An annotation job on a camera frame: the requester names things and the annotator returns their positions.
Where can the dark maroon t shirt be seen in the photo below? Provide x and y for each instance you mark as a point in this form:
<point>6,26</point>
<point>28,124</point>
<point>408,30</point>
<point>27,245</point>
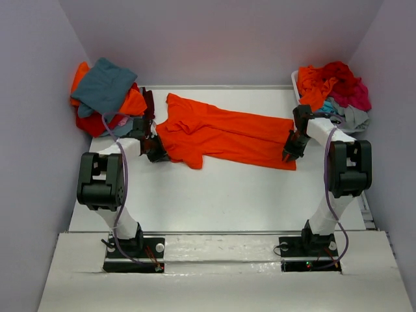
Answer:
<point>149,113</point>

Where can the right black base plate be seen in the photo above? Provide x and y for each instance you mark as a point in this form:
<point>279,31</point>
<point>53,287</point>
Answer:
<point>296,258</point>

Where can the red folded t shirt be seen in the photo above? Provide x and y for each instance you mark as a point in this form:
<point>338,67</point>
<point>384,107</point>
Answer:
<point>94,126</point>

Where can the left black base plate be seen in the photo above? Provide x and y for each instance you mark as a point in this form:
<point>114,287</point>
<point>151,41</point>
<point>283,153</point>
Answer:
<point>148,260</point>

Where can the magenta crumpled t shirt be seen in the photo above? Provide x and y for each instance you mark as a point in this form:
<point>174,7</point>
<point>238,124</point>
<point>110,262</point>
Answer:
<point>359,99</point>

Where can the teal folded t shirt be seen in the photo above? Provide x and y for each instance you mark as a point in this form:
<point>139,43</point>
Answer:
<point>103,88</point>

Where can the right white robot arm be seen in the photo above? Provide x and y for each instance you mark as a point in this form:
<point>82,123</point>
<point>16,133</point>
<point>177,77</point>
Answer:
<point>347,173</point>

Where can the grey-blue bottom t shirt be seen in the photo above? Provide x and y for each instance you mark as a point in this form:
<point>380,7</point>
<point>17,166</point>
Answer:
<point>120,131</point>

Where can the pink folded t shirt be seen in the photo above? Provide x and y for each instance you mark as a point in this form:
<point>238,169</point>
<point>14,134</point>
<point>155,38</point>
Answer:
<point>123,121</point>

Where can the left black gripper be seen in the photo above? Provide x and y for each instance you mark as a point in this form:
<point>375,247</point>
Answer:
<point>161,155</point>

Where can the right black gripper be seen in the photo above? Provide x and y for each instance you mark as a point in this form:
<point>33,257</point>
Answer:
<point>295,153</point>

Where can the grey crumpled t shirt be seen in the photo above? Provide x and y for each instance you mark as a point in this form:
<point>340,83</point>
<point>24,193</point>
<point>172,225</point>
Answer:
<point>355,120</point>

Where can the cyan crumpled t shirt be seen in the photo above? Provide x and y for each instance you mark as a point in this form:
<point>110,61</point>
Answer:
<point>328,107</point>

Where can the orange folded t shirt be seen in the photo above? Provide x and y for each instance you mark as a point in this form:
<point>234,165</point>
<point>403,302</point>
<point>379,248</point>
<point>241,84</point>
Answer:
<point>134,103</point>

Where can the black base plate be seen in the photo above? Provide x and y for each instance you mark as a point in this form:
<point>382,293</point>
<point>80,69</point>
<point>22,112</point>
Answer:
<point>148,260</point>
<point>296,258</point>

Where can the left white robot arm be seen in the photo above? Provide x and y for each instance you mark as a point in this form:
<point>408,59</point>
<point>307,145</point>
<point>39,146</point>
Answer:
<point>102,187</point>

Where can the white laundry basket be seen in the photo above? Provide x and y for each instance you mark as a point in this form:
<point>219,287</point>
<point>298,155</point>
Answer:
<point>295,83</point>

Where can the orange t shirt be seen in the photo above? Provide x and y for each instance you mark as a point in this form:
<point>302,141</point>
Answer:
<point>194,130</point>
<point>134,103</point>

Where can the red crumpled t shirt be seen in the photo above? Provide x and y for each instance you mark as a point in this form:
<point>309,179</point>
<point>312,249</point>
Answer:
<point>346,81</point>

